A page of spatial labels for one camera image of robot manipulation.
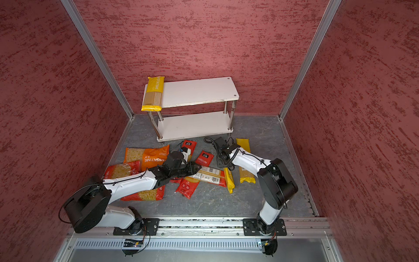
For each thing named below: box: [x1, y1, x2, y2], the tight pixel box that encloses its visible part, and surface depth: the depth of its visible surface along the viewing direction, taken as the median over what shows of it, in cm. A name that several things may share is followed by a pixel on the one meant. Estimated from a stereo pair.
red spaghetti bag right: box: [175, 150, 214, 200], surface depth 87 cm
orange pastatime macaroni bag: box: [123, 144, 170, 172], surface depth 96 cm
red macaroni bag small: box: [103, 159, 142, 180], surface depth 89 cm
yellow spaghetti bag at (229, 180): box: [223, 167, 236, 194], surface depth 84 cm
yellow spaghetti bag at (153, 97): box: [140, 76, 165, 112], surface depth 81 cm
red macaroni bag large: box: [120, 185, 166, 202], surface depth 81 cm
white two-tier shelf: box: [148, 76, 240, 142], surface depth 92 cm
